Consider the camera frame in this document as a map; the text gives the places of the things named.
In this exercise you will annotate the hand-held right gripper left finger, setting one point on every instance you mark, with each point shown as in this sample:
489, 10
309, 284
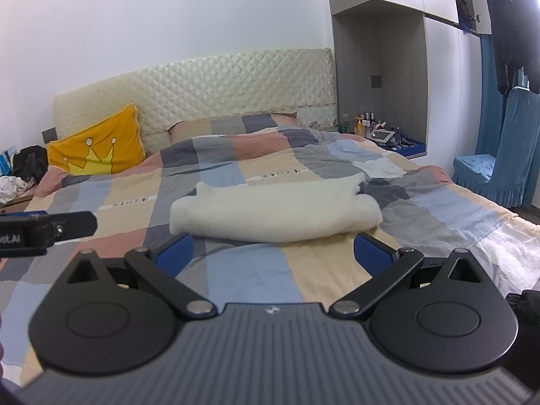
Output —
175, 253

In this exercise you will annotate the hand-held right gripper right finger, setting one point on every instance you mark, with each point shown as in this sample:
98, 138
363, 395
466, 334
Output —
373, 254

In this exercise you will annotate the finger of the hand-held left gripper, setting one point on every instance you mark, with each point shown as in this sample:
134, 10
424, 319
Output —
76, 225

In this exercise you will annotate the cream sweater with blue stripes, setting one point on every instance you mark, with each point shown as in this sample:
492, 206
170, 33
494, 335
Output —
274, 211

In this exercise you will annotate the white crumpled clothes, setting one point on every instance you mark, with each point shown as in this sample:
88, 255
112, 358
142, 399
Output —
14, 187

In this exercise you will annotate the black clothes pile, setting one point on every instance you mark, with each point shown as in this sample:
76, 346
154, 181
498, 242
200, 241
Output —
30, 161

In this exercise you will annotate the brown cardboard box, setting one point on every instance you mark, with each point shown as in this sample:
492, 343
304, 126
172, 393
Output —
19, 204

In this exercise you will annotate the blue plastic packet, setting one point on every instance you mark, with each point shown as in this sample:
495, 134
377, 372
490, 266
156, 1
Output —
6, 161

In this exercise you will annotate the checkered patchwork quilt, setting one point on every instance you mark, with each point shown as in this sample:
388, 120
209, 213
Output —
253, 270

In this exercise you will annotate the white cloth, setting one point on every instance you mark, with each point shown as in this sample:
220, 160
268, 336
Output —
379, 168

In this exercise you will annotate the yellow crown pillow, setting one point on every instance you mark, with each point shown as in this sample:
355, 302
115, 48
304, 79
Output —
101, 143

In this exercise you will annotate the blue tray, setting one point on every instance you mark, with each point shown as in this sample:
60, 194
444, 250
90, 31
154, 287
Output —
413, 147

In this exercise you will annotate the white framed tablet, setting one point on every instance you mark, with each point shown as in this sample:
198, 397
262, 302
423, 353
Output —
382, 136

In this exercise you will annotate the green bottle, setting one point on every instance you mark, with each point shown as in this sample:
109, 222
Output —
344, 124

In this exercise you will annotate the checkered pillow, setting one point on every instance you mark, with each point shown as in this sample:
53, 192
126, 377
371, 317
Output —
232, 125

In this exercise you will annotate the floral cream pillow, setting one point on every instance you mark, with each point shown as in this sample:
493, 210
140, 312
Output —
316, 119

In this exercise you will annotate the blue covered chair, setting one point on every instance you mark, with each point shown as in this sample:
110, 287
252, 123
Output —
506, 160

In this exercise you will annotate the black bag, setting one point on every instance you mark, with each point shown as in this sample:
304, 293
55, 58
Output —
525, 312

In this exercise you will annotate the cream quilted headboard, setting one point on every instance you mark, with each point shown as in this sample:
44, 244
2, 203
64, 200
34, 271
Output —
211, 84

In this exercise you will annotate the blue curtain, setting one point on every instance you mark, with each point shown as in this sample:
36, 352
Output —
489, 101

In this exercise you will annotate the grey wall socket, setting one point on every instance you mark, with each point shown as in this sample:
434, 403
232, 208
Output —
49, 135

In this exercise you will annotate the grey wall switch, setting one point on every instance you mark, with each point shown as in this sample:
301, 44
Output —
376, 81

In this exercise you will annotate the grey white wall cabinet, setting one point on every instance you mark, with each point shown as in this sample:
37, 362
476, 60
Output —
400, 29

